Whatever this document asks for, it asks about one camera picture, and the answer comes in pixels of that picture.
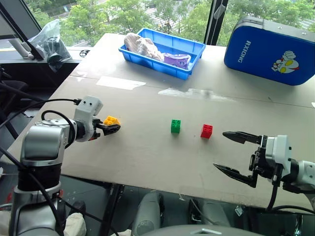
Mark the grey window blind cord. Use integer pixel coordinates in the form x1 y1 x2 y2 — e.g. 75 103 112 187
213 0 226 20

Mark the purple plastic packet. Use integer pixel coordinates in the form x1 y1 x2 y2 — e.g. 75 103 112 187
163 52 192 70

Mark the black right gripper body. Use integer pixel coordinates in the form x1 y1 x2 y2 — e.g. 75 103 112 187
249 134 278 183

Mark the blue cartoon carrying case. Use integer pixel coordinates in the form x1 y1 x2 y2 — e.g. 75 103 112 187
223 15 315 87

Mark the white tube fitting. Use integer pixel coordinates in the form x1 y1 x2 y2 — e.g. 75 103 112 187
8 38 34 59

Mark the green toy brick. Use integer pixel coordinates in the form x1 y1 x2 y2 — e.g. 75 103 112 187
170 119 182 134

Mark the black table leg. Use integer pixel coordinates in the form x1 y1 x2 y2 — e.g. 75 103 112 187
97 183 125 236

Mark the grey robot torso top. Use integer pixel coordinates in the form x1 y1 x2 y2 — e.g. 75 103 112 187
136 224 265 236

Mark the clear bag with black parts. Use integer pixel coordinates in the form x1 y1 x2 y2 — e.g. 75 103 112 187
27 19 72 73

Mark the red toy brick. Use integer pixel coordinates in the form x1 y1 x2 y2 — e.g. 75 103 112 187
200 123 214 139

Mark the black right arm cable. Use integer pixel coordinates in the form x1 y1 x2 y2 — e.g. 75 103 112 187
265 165 315 215

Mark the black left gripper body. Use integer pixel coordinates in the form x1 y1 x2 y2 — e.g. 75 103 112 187
91 118 105 140

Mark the black window pillar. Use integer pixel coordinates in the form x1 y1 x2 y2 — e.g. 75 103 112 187
203 0 229 46

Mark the white pink crumpled cloth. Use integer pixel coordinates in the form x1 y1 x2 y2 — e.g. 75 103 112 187
124 32 165 62

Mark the grey rounded robot leg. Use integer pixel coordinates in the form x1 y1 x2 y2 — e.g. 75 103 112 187
189 197 232 227
131 191 165 235

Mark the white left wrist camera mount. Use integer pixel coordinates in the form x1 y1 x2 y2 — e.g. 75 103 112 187
74 95 104 142

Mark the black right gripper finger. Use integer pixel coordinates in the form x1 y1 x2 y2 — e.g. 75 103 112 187
222 131 262 145
213 162 259 189

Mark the black slanted frame bar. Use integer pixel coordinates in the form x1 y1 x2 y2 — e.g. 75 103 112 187
0 0 45 61

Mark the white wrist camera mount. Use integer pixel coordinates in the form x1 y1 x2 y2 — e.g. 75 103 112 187
266 135 293 178
74 95 104 142

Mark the blue plastic bin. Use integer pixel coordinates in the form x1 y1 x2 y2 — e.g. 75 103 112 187
118 28 206 81

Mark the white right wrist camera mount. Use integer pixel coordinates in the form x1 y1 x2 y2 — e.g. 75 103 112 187
266 135 293 178

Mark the yellow toy brick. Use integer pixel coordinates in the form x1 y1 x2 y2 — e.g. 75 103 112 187
102 115 122 126

